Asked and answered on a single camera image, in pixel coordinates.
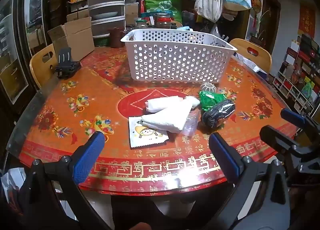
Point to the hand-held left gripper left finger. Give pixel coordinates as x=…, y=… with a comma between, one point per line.
x=90, y=155

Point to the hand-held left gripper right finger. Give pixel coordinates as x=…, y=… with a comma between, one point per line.
x=222, y=155

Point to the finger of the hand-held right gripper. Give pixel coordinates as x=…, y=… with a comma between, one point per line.
x=277, y=136
x=292, y=117

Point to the black snack packet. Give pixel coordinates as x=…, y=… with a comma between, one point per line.
x=217, y=113

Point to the clear plastic bag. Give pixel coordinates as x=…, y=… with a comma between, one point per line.
x=191, y=125

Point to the green foil packet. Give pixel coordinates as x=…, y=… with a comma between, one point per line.
x=211, y=98

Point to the white cartoon print packet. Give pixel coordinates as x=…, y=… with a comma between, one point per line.
x=145, y=135

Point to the large white towel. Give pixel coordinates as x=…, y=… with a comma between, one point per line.
x=172, y=117

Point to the grey white sock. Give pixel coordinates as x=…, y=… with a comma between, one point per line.
x=209, y=87

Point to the small white towel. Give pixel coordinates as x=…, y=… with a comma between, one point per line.
x=162, y=103

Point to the white perforated plastic basket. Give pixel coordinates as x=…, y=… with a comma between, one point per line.
x=175, y=55

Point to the white shelf rack with boxes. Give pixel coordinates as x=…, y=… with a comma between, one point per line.
x=297, y=75

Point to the wooden chair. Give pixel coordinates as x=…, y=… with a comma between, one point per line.
x=262, y=56
x=41, y=70

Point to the white paper sheet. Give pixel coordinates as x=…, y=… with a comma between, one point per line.
x=250, y=64

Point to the white plastic bag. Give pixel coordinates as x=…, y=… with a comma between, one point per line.
x=12, y=180

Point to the black phone stand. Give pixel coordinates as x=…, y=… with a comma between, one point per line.
x=66, y=64

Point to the green plastic crate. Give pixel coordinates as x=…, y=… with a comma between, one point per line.
x=101, y=42

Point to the open cardboard box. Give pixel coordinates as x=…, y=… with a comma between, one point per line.
x=77, y=37

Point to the brown ceramic jar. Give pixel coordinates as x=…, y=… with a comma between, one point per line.
x=117, y=37

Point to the small glass jar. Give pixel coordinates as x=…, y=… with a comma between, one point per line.
x=141, y=24

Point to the red lid glass jar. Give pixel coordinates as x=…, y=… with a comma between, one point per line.
x=163, y=21

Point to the stacked steel steamer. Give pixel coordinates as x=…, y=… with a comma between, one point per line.
x=106, y=7

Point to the green shopping bag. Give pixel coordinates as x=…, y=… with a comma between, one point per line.
x=162, y=2

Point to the red wall poster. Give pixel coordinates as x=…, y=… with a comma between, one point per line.
x=307, y=20

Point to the round red wall ornament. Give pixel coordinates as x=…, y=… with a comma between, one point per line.
x=256, y=2

